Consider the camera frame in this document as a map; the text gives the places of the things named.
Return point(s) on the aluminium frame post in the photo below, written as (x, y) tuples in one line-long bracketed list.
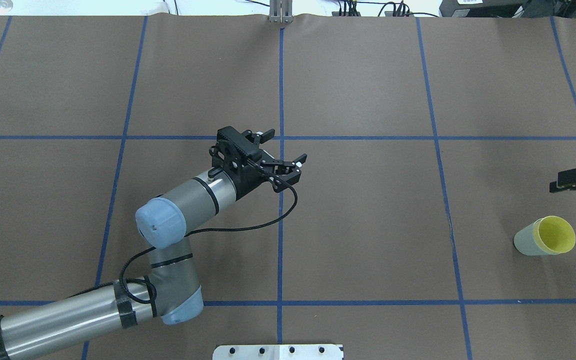
[(281, 11)]

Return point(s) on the black box with label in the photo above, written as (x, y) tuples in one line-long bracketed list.
[(479, 8)]

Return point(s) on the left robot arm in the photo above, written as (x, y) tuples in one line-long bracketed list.
[(162, 280)]

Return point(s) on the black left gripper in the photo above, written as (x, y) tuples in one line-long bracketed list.
[(251, 180)]

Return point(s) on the yellow plastic cup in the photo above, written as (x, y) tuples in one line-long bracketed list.
[(554, 235)]

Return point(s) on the green plastic cup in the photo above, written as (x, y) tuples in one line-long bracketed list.
[(525, 241)]

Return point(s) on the silver tape roll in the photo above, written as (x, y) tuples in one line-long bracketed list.
[(6, 6)]

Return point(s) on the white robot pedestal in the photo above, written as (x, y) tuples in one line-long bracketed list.
[(279, 352)]

